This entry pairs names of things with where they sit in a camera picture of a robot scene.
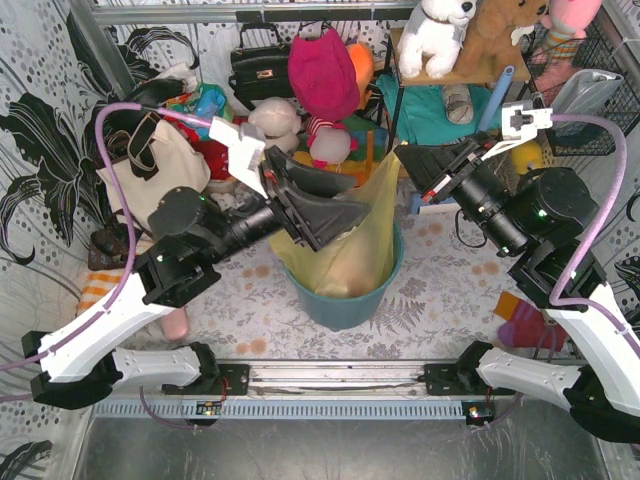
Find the yellow plastic trash bag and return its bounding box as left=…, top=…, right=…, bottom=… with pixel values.
left=269, top=153, right=400, bottom=298

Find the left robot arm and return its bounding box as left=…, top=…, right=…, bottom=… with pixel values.
left=22, top=145, right=370, bottom=410

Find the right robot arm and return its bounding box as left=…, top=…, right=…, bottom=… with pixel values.
left=395, top=139, right=639, bottom=444

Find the rainbow striped bag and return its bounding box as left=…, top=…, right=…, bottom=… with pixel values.
left=293, top=115, right=388, bottom=176

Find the teal plastic trash bin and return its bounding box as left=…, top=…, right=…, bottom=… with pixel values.
left=285, top=224, right=404, bottom=332

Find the magenta fuzzy bag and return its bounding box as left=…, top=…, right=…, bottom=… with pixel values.
left=288, top=28, right=360, bottom=122

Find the cream canvas tote bag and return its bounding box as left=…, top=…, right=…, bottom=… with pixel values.
left=112, top=114, right=210, bottom=229

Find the colourful printed bag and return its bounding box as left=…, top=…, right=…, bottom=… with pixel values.
left=166, top=83, right=234, bottom=121

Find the pink plush pig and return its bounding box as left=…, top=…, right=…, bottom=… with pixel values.
left=306, top=116, right=359, bottom=168

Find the teal folded cloth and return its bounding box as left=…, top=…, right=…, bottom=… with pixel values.
left=389, top=85, right=492, bottom=146

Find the yellow plush duck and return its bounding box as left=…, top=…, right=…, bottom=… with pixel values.
left=510, top=140, right=543, bottom=179

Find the cream plush sheep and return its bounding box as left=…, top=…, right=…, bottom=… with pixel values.
left=248, top=97, right=302, bottom=153

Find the red cloth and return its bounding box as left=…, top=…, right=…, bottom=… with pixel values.
left=178, top=114, right=232, bottom=180

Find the black leather handbag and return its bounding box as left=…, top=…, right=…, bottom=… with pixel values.
left=228, top=23, right=295, bottom=111

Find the black metal shelf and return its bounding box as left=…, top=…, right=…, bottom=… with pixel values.
left=383, top=28, right=531, bottom=152

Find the orange plush toy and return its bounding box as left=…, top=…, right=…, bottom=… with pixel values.
left=347, top=43, right=374, bottom=110

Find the brown plush bear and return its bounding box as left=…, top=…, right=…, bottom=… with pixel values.
left=454, top=0, right=549, bottom=76

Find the white plush dog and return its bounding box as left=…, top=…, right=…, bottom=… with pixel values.
left=397, top=0, right=477, bottom=79

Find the silver foil pouch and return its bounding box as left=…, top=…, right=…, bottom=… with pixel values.
left=543, top=69, right=624, bottom=115

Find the purple orange sock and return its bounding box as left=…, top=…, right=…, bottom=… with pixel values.
left=494, top=291, right=567, bottom=352

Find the pink glasses case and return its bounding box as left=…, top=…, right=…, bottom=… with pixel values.
left=160, top=308, right=190, bottom=341

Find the brown patterned handbag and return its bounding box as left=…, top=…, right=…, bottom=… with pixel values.
left=87, top=209, right=129, bottom=271

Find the pink plush toy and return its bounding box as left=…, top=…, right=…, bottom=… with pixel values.
left=540, top=0, right=602, bottom=43

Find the orange checkered cloth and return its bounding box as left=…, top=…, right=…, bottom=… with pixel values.
left=76, top=269, right=124, bottom=316

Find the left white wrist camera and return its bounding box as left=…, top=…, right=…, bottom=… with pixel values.
left=209, top=117, right=267, bottom=198

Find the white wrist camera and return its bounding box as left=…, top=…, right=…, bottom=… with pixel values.
left=209, top=117, right=267, bottom=198
left=481, top=100, right=553, bottom=161

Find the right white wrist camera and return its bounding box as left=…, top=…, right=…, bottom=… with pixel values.
left=481, top=100, right=553, bottom=161

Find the black wire basket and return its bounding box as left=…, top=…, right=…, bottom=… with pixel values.
left=524, top=19, right=640, bottom=158

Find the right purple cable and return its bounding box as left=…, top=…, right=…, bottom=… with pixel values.
left=547, top=112, right=640, bottom=351

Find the purple cable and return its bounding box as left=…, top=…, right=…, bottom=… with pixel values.
left=0, top=102, right=216, bottom=431
left=547, top=112, right=640, bottom=351

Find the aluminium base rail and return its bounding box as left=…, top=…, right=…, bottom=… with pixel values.
left=74, top=357, right=609, bottom=401

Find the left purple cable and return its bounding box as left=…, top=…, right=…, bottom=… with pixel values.
left=0, top=102, right=216, bottom=431

